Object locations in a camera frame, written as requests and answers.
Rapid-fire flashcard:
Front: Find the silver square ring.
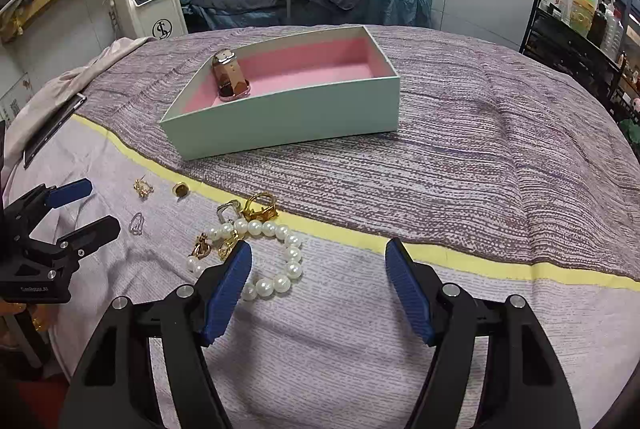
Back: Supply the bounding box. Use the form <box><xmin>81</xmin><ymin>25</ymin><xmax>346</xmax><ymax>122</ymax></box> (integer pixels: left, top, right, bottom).
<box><xmin>216</xmin><ymin>201</ymin><xmax>241</xmax><ymax>223</ymax></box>

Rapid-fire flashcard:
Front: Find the pale pink quilt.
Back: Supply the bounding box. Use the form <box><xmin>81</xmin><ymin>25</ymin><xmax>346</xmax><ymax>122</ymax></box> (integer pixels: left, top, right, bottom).
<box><xmin>0</xmin><ymin>36</ymin><xmax>157</xmax><ymax>190</ymax></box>

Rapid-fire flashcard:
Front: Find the chunky gold earring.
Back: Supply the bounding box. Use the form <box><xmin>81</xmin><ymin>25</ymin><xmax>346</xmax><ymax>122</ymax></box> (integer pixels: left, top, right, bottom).
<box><xmin>242</xmin><ymin>191</ymin><xmax>280</xmax><ymax>223</ymax></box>

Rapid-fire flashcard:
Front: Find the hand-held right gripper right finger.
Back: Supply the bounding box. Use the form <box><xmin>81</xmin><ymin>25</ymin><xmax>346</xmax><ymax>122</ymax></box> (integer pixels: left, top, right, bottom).
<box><xmin>384</xmin><ymin>237</ymin><xmax>582</xmax><ymax>429</ymax></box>

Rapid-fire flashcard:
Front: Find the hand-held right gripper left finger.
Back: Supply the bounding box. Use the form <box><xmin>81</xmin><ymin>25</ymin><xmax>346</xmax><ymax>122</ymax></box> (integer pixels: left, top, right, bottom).
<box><xmin>60</xmin><ymin>239</ymin><xmax>254</xmax><ymax>429</ymax></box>

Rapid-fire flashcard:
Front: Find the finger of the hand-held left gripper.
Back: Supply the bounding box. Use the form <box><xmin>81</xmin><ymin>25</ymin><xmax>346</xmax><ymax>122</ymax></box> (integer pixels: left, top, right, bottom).
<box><xmin>4</xmin><ymin>178</ymin><xmax>94</xmax><ymax>231</ymax></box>
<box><xmin>29</xmin><ymin>216</ymin><xmax>122</xmax><ymax>268</ymax></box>

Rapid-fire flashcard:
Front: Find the mint green box pink lining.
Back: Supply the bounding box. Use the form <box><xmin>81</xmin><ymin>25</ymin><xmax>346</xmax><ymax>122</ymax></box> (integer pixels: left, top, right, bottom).
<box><xmin>159</xmin><ymin>25</ymin><xmax>402</xmax><ymax>162</ymax></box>

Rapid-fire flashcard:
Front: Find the row of bottles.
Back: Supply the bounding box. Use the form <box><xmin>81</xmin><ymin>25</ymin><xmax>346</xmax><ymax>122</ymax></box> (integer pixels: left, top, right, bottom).
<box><xmin>549</xmin><ymin>0</ymin><xmax>627</xmax><ymax>61</ymax></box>

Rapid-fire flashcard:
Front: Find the rose gold brown strap watch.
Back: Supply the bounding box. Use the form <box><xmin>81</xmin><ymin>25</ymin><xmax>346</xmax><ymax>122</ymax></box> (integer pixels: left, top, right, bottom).
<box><xmin>213</xmin><ymin>50</ymin><xmax>251</xmax><ymax>102</ymax></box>

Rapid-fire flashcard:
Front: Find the black metal rack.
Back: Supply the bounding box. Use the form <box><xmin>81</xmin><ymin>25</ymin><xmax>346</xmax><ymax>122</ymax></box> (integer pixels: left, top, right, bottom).
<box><xmin>519</xmin><ymin>0</ymin><xmax>640</xmax><ymax>122</ymax></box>

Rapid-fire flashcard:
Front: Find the grey tablet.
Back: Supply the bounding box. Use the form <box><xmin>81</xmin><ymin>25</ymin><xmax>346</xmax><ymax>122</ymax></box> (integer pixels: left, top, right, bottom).
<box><xmin>22</xmin><ymin>92</ymin><xmax>88</xmax><ymax>169</ymax></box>

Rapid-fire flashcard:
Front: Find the gold silver clip earring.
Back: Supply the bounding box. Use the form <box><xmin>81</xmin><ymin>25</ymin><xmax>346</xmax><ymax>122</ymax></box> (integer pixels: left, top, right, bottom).
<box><xmin>217</xmin><ymin>231</ymin><xmax>242</xmax><ymax>261</ymax></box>

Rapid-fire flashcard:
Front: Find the small wall poster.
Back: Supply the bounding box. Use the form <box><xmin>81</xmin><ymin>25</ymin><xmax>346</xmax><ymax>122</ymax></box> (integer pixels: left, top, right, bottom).
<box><xmin>0</xmin><ymin>73</ymin><xmax>34</xmax><ymax>122</ymax></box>

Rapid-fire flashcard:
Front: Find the gold drop earring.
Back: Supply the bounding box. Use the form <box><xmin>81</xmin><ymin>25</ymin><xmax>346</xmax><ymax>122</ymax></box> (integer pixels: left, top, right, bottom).
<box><xmin>189</xmin><ymin>232</ymin><xmax>214</xmax><ymax>260</ymax></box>

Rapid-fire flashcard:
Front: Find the white pearl bracelet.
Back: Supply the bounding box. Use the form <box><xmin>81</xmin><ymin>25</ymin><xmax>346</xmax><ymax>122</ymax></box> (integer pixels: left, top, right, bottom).
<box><xmin>186</xmin><ymin>218</ymin><xmax>305</xmax><ymax>302</ymax></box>

